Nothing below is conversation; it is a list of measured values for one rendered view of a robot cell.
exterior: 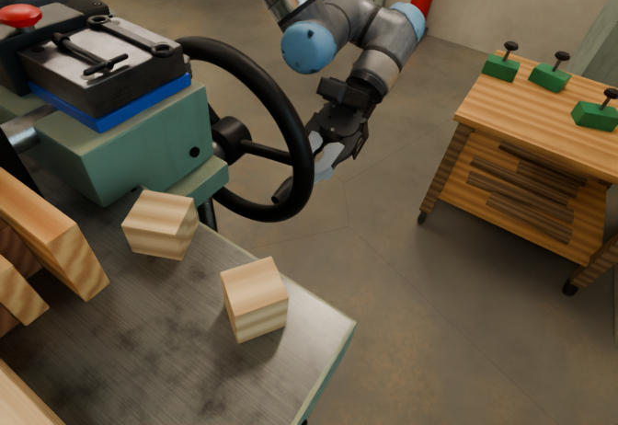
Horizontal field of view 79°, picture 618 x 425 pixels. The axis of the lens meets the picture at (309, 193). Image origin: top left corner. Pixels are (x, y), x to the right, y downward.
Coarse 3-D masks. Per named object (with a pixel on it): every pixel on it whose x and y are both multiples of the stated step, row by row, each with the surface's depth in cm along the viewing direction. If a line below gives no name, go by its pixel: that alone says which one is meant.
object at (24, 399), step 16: (0, 368) 20; (0, 384) 19; (16, 384) 20; (0, 400) 19; (16, 400) 19; (32, 400) 19; (0, 416) 18; (16, 416) 18; (32, 416) 19; (48, 416) 19
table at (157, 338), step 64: (64, 192) 33; (128, 192) 34; (192, 192) 39; (128, 256) 30; (192, 256) 30; (64, 320) 26; (128, 320) 26; (192, 320) 27; (320, 320) 27; (64, 384) 23; (128, 384) 23; (192, 384) 24; (256, 384) 24; (320, 384) 25
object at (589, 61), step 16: (608, 0) 181; (608, 16) 168; (592, 32) 183; (608, 32) 157; (592, 48) 170; (608, 48) 158; (576, 64) 186; (592, 64) 165; (608, 64) 162; (608, 80) 165
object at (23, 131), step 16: (32, 112) 31; (48, 112) 31; (0, 128) 25; (16, 128) 30; (32, 128) 30; (0, 144) 26; (16, 144) 30; (32, 144) 31; (0, 160) 26; (16, 160) 27; (16, 176) 27
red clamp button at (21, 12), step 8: (8, 8) 29; (16, 8) 30; (24, 8) 30; (32, 8) 30; (0, 16) 29; (8, 16) 29; (16, 16) 29; (24, 16) 29; (32, 16) 30; (40, 16) 30; (8, 24) 29; (16, 24) 29; (24, 24) 29; (32, 24) 30
